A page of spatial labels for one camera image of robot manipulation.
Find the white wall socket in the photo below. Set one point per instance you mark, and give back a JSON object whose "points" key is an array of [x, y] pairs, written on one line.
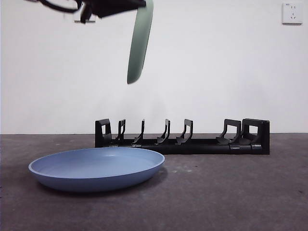
{"points": [[292, 14], [93, 19]]}

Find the blue round plate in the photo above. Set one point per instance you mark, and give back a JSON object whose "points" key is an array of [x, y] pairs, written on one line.
{"points": [[96, 178]]}

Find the black plastic plate rack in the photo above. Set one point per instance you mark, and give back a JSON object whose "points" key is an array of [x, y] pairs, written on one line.
{"points": [[264, 139]]}

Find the green round plate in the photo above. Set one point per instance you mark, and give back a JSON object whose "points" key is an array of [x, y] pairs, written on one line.
{"points": [[139, 48]]}

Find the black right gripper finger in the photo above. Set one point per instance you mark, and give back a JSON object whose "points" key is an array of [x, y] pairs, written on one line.
{"points": [[120, 6]]}

